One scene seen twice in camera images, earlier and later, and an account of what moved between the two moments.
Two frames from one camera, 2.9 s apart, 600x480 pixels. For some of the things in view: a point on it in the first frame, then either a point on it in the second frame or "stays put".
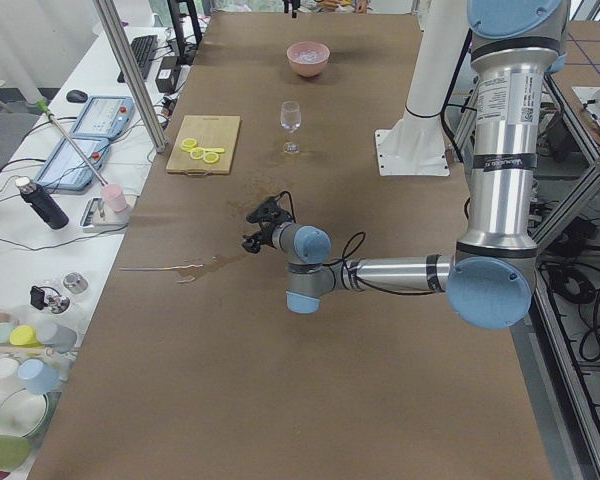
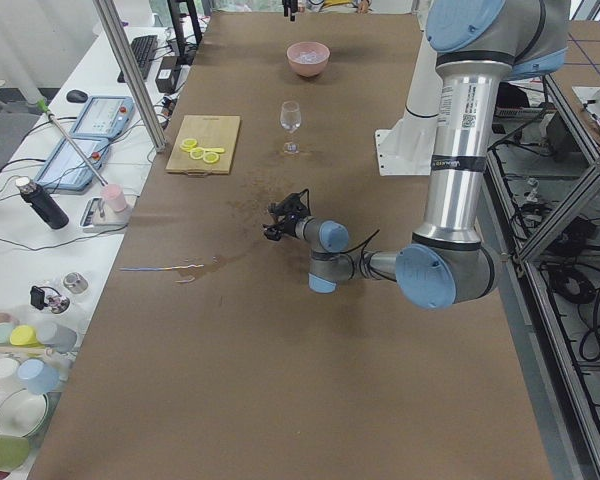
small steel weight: (75, 282) stays put
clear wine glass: (290, 117) stays put
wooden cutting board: (209, 132) stays put
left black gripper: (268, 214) → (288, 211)
